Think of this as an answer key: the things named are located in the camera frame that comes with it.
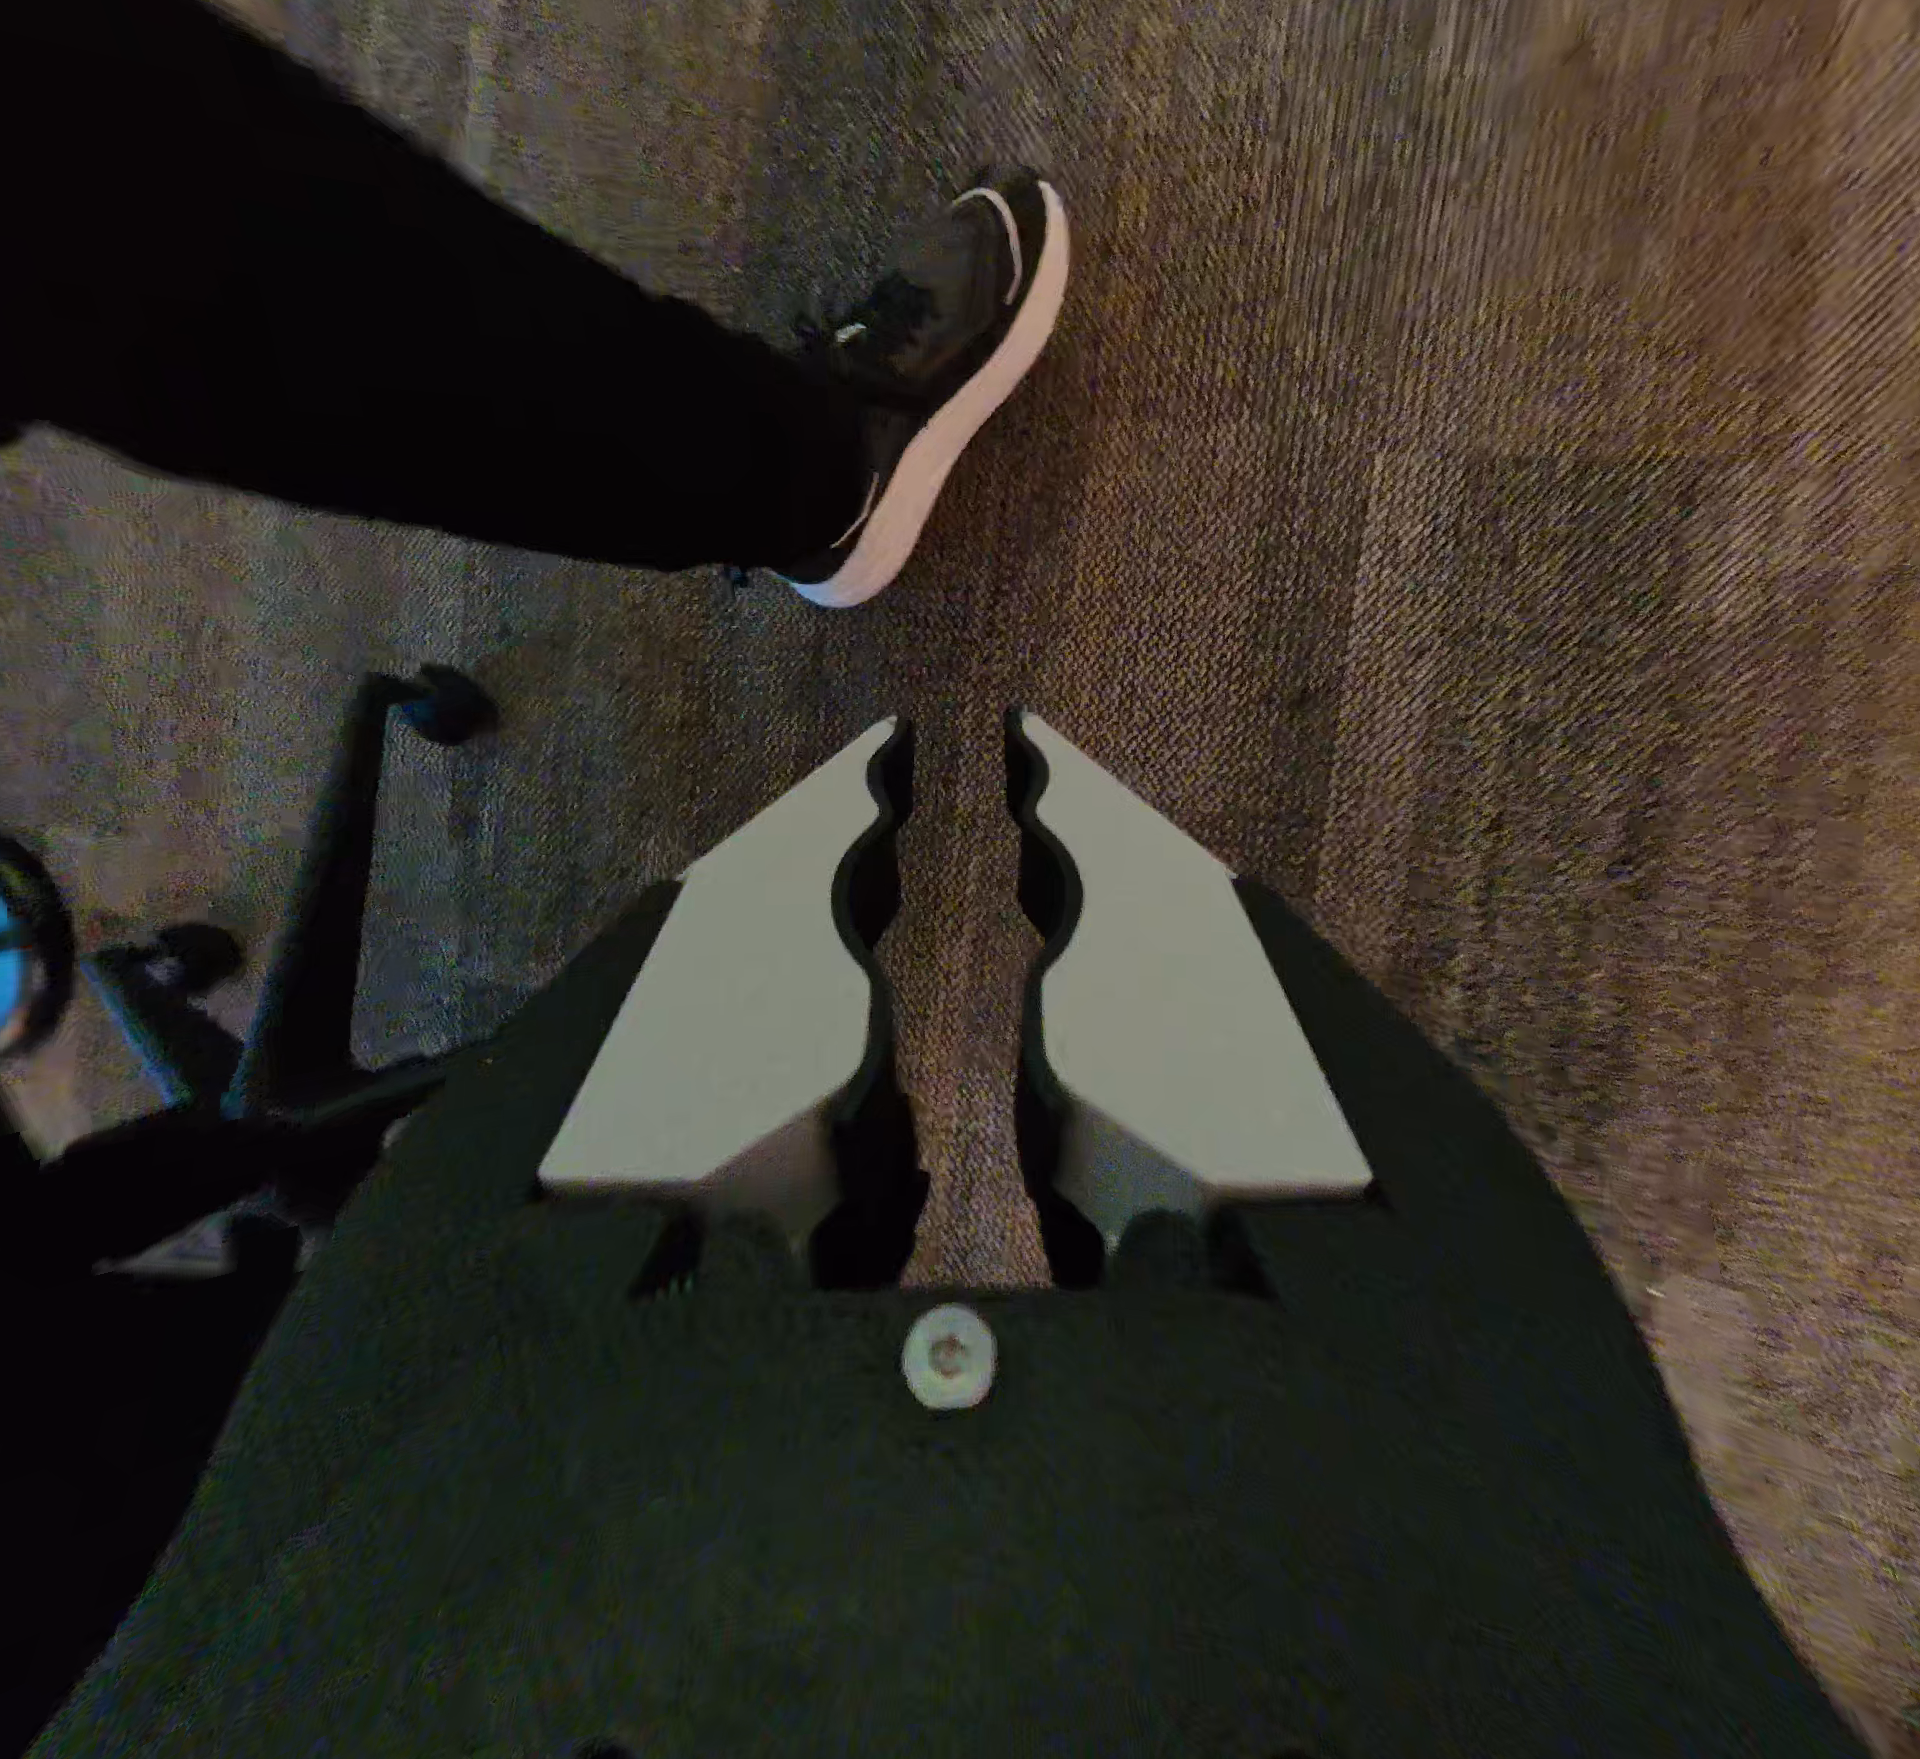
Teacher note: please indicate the black office chair base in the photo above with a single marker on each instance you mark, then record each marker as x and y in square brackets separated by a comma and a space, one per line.
[322, 964]

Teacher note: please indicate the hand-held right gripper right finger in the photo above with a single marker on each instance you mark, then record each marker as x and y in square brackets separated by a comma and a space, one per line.
[1200, 1040]

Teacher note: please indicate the person's black shoe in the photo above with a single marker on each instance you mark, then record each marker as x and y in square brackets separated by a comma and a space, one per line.
[929, 350]

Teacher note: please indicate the person's black trouser leg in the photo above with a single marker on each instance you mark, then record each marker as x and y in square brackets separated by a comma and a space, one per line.
[375, 319]

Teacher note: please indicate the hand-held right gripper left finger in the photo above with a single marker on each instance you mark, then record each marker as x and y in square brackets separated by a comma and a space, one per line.
[704, 1040]

